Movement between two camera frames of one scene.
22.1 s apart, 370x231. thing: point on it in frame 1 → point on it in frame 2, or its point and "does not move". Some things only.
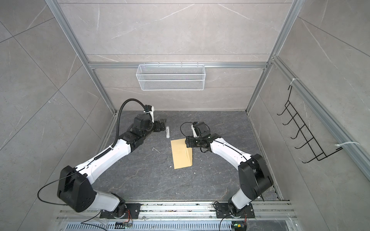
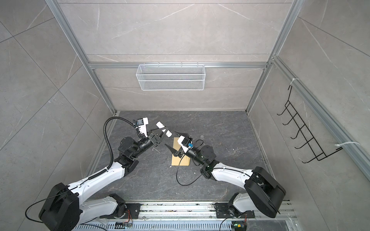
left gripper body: x=157 y=127 → x=152 y=140
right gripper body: x=194 y=142 → x=183 y=152
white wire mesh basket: x=169 y=77 does not move
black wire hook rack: x=304 y=131 does not move
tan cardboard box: x=182 y=155 does not move
